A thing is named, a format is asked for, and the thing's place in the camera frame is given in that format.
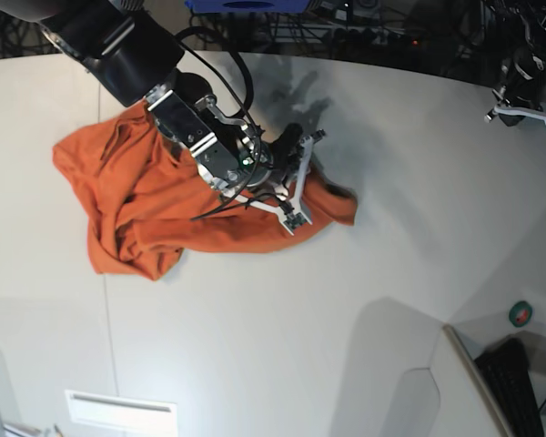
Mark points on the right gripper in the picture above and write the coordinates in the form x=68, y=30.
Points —
x=286, y=165

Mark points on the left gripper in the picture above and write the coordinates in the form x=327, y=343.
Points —
x=512, y=111

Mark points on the orange t-shirt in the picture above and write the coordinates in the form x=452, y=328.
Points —
x=143, y=196

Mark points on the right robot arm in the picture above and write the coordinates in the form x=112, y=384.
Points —
x=135, y=58

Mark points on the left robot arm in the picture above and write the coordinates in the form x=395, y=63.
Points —
x=521, y=89

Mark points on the blue box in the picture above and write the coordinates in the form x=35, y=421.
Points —
x=242, y=6

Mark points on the green tape roll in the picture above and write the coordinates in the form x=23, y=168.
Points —
x=520, y=314

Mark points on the black keyboard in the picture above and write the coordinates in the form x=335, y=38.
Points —
x=505, y=370

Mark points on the white partition board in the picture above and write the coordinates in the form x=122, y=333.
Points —
x=467, y=407

